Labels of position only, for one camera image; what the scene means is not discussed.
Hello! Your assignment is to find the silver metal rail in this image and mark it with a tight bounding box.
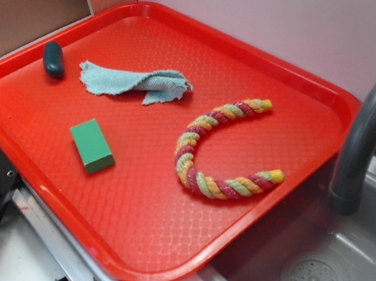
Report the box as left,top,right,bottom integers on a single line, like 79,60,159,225
0,180,116,281

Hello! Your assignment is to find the dark green plastic pickle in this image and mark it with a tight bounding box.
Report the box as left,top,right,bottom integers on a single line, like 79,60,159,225
42,41,65,78

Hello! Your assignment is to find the red plastic tray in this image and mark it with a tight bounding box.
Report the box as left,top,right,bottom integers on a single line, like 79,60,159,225
0,2,359,281

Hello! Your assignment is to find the light blue cloth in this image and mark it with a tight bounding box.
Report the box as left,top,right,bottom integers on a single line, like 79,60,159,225
80,61,194,105

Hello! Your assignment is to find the green rectangular block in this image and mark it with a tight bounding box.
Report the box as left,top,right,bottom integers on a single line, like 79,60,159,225
70,119,116,174

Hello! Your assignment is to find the multicolour twisted rope toy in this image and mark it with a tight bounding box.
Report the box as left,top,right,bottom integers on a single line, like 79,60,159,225
174,99,285,201

